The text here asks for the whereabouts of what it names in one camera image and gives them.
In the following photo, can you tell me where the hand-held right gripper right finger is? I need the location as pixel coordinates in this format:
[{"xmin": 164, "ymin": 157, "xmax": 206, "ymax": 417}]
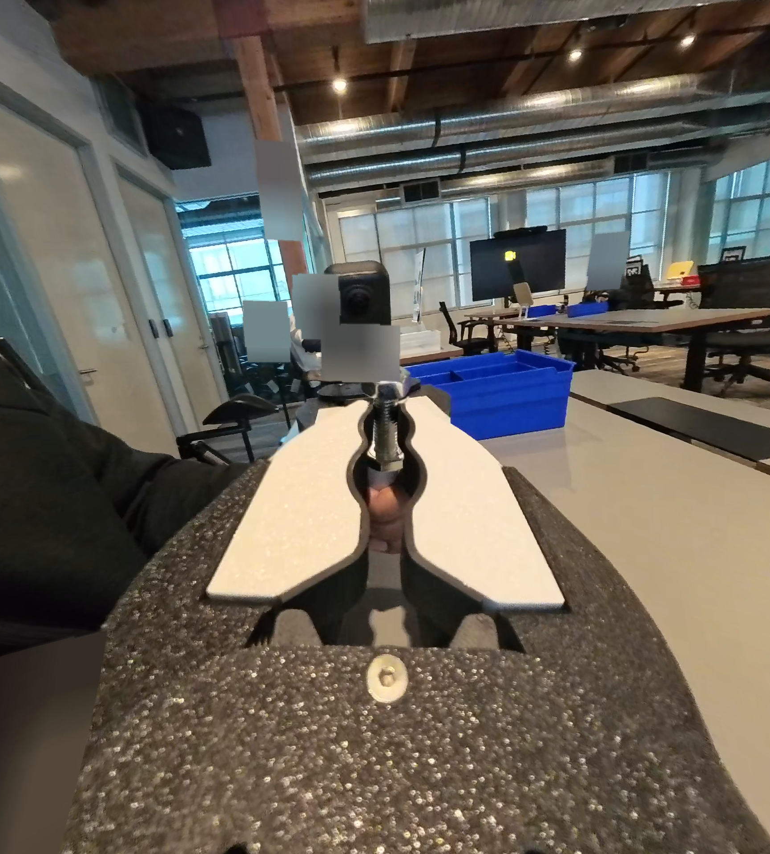
[{"xmin": 402, "ymin": 397, "xmax": 567, "ymax": 611}]

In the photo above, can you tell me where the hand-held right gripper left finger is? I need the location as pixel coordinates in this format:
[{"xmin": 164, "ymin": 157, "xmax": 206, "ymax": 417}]
[{"xmin": 206, "ymin": 399, "xmax": 369, "ymax": 607}]

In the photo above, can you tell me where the blue plastic bin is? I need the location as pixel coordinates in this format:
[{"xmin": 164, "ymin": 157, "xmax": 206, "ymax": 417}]
[{"xmin": 403, "ymin": 348, "xmax": 576, "ymax": 441}]

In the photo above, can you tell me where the silver hex bolt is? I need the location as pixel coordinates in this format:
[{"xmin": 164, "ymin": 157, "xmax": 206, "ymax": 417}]
[{"xmin": 366, "ymin": 394, "xmax": 406, "ymax": 471}]

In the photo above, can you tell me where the person's left forearm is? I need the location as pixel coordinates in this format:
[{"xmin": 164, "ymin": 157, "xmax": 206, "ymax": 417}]
[{"xmin": 0, "ymin": 327, "xmax": 255, "ymax": 668}]

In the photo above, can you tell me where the person's left hand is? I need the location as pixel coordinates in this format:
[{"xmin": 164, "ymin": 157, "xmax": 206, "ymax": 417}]
[{"xmin": 366, "ymin": 483, "xmax": 412, "ymax": 555}]

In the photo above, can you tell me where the wooden office desk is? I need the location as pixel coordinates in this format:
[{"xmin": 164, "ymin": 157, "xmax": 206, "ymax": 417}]
[{"xmin": 465, "ymin": 307, "xmax": 770, "ymax": 395}]

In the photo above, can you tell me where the black desk mat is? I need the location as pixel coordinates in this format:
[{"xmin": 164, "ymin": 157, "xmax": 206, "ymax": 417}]
[{"xmin": 608, "ymin": 397, "xmax": 770, "ymax": 463}]

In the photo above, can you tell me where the black mesh office chair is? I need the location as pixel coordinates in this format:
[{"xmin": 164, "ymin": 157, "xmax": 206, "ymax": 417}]
[{"xmin": 681, "ymin": 250, "xmax": 770, "ymax": 401}]

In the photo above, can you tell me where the black wall monitor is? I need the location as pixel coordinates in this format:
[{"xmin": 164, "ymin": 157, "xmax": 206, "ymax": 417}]
[{"xmin": 469, "ymin": 229, "xmax": 567, "ymax": 302}]

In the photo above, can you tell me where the silver ventilation duct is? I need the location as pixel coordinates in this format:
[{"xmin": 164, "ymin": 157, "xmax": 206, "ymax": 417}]
[
  {"xmin": 294, "ymin": 73, "xmax": 770, "ymax": 161},
  {"xmin": 305, "ymin": 143, "xmax": 726, "ymax": 191}
]

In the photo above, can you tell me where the black wall speaker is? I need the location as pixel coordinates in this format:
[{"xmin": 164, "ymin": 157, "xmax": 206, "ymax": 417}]
[{"xmin": 143, "ymin": 105, "xmax": 212, "ymax": 171}]

